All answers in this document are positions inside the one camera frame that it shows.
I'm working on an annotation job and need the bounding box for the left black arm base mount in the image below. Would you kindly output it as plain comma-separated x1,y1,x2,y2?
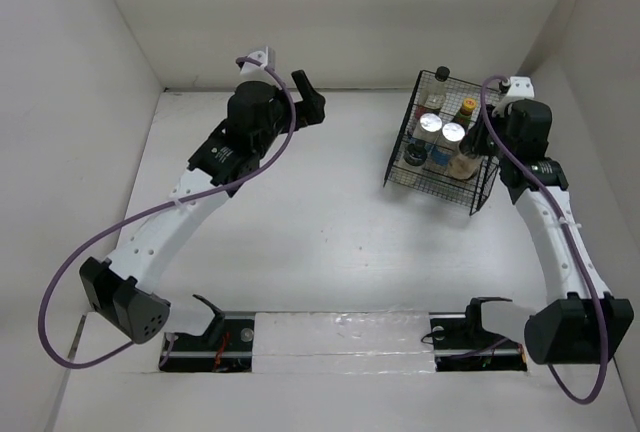
158,294,256,374

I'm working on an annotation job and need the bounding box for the purple cable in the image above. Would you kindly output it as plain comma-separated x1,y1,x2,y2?
38,55,296,371
479,74,612,404

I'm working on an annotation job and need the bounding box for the red-lid dark sauce jar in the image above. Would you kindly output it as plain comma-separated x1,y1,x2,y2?
403,143,428,168

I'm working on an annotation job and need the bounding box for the silver-lid blue-label shaker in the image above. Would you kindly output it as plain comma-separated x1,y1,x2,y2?
431,122,466,167
412,113,443,151

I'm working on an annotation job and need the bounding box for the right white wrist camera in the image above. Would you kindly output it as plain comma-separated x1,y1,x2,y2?
493,76,535,116

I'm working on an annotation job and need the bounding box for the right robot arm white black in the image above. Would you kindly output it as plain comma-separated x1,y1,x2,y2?
462,99,634,365

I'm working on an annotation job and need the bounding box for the tall clear black-cap bottle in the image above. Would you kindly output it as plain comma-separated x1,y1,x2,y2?
424,66,450,115

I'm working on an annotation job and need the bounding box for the yellow-cap brown sauce bottle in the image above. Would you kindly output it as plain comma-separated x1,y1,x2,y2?
453,98,477,130

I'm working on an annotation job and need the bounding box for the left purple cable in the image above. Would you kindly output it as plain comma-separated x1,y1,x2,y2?
38,55,296,371

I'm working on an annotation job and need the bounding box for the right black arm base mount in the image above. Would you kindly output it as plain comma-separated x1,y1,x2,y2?
421,297,528,372

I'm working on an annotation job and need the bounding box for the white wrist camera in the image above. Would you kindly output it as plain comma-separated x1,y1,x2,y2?
493,76,535,116
239,45,276,77

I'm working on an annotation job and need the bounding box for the white foam strip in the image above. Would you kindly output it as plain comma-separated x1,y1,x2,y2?
252,312,436,375

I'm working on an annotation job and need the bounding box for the black wire basket rack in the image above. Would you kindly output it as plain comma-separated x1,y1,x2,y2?
383,66,498,215

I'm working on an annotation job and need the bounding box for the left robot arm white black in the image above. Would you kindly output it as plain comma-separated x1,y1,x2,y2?
79,70,326,349

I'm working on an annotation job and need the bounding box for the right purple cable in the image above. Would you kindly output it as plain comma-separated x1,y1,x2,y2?
479,74,612,404

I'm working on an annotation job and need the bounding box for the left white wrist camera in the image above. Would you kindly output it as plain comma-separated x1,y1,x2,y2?
239,45,276,77

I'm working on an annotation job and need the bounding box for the black-cap spice jar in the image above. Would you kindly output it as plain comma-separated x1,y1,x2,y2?
446,136,483,181

